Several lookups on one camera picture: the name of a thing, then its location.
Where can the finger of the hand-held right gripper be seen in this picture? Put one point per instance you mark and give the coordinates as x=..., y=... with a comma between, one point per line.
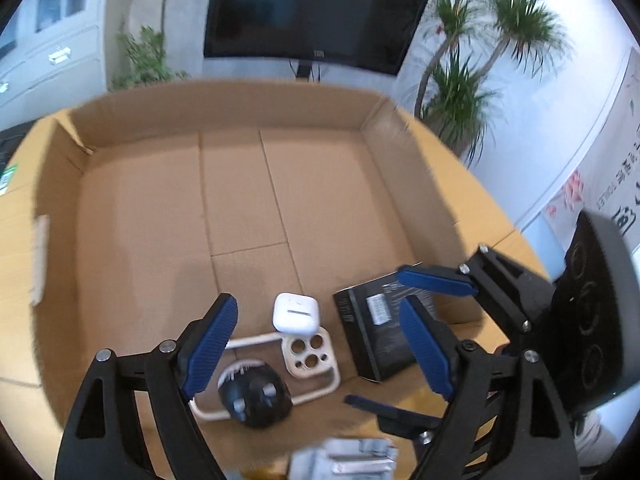
x=435, y=280
x=395, y=417

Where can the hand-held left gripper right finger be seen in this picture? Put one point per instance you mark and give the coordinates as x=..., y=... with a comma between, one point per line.
x=425, y=350

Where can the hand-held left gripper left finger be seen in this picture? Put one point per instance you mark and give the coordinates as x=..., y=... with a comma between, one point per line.
x=210, y=345

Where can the grey folding phone stand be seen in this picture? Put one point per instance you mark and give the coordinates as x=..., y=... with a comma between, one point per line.
x=345, y=462

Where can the black cat-shaped gadget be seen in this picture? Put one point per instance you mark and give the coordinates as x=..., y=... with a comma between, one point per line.
x=255, y=397

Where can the white earbuds case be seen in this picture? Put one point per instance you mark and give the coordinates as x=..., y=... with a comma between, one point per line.
x=296, y=312

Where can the white phone case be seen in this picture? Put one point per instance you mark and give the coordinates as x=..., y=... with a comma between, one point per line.
x=306, y=355

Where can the large cardboard box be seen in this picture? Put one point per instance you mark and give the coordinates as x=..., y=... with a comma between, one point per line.
x=150, y=235

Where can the black product box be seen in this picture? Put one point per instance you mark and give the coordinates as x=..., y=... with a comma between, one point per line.
x=375, y=340

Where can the potted palm plant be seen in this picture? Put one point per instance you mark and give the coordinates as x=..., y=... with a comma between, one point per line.
x=460, y=90

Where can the green packet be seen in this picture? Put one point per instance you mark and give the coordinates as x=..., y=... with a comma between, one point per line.
x=7, y=180

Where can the leafy green plant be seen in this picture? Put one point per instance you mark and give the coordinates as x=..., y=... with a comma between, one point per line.
x=145, y=55

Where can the black flat screen monitor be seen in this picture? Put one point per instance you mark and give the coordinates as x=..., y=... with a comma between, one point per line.
x=310, y=10

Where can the white cabinet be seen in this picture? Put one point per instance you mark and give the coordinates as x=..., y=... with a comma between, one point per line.
x=50, y=70

